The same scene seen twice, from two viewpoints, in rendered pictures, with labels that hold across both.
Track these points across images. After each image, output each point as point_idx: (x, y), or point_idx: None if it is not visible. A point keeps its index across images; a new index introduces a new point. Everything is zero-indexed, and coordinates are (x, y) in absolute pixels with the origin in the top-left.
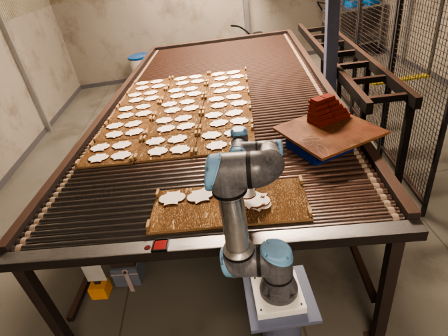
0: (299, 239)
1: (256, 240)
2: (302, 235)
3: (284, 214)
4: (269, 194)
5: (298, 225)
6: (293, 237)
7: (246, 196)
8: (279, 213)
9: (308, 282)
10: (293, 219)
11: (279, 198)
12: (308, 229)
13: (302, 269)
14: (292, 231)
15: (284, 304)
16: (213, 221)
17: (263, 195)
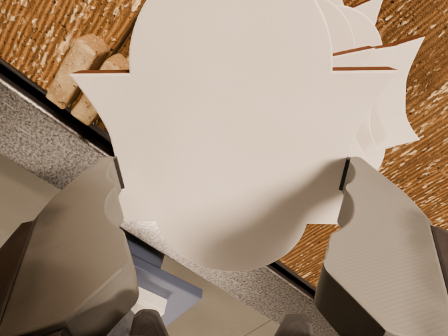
0: (243, 299)
1: (145, 226)
2: (266, 297)
3: (313, 244)
4: (437, 107)
5: (298, 277)
6: (243, 287)
7: (187, 235)
8: (309, 227)
9: (173, 319)
10: (305, 273)
11: (418, 174)
12: (299, 297)
13: (189, 303)
14: (263, 275)
15: None
16: (7, 9)
17: (369, 151)
